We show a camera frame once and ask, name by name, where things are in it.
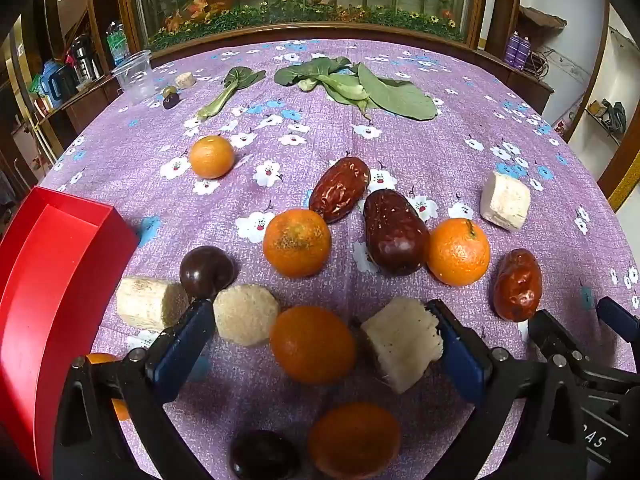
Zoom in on red tray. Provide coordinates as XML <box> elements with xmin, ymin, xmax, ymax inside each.
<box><xmin>1</xmin><ymin>186</ymin><xmax>139</xmax><ymax>479</ymax></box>

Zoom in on purple grape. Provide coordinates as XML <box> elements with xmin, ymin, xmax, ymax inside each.
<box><xmin>163</xmin><ymin>92</ymin><xmax>180</xmax><ymax>110</ymax></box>

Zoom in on small orange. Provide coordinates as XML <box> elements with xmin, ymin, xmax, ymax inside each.
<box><xmin>189</xmin><ymin>136</ymin><xmax>235</xmax><ymax>179</ymax></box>

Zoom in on blue jug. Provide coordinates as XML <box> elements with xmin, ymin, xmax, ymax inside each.
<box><xmin>40</xmin><ymin>60</ymin><xmax>66</xmax><ymax>110</ymax></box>

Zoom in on speckled orange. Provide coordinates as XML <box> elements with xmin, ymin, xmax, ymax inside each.
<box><xmin>262</xmin><ymin>209</ymin><xmax>332</xmax><ymax>278</ymax></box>

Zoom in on green grape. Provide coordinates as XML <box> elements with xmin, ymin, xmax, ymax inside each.
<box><xmin>162</xmin><ymin>86</ymin><xmax>177</xmax><ymax>98</ymax></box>

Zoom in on green label water bottle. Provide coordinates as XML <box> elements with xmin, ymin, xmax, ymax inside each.
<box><xmin>106</xmin><ymin>22</ymin><xmax>130</xmax><ymax>66</ymax></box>

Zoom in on round sugarcane piece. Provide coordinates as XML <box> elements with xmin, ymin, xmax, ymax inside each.
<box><xmin>213</xmin><ymin>285</ymin><xmax>280</xmax><ymax>347</ymax></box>

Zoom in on dark plum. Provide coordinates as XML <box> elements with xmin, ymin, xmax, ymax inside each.
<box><xmin>179</xmin><ymin>246</ymin><xmax>238</xmax><ymax>299</ymax></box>
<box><xmin>229</xmin><ymin>430</ymin><xmax>303</xmax><ymax>480</ymax></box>

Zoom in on black kettle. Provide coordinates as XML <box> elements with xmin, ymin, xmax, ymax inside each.
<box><xmin>48</xmin><ymin>65</ymin><xmax>77</xmax><ymax>106</ymax></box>

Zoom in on purple floral tablecloth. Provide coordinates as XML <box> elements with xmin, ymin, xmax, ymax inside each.
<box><xmin>42</xmin><ymin>39</ymin><xmax>639</xmax><ymax>479</ymax></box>

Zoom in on purple bottles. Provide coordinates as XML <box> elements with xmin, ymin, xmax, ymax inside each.
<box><xmin>503</xmin><ymin>32</ymin><xmax>530</xmax><ymax>70</ymax></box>

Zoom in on small bok choy stalk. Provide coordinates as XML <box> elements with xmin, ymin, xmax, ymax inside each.
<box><xmin>196</xmin><ymin>66</ymin><xmax>266</xmax><ymax>122</ymax></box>

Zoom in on large dark red date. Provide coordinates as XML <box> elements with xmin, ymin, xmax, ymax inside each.
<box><xmin>363</xmin><ymin>188</ymin><xmax>428</xmax><ymax>276</ymax></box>

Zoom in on wooden cabinet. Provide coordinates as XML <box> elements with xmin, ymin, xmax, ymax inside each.
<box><xmin>38</xmin><ymin>76</ymin><xmax>120</xmax><ymax>138</ymax></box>

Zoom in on steel thermos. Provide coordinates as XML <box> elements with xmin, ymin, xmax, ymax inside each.
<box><xmin>70</xmin><ymin>34</ymin><xmax>102</xmax><ymax>84</ymax></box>

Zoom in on small beige piece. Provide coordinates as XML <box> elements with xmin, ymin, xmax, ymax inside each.
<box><xmin>175</xmin><ymin>72</ymin><xmax>196</xmax><ymax>89</ymax></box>

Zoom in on bok choy leaf bunch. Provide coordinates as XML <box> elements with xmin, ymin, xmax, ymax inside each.
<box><xmin>274</xmin><ymin>56</ymin><xmax>437</xmax><ymax>122</ymax></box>

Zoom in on clear plastic cup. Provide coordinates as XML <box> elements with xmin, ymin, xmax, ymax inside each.
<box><xmin>112</xmin><ymin>50</ymin><xmax>155</xmax><ymax>104</ymax></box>

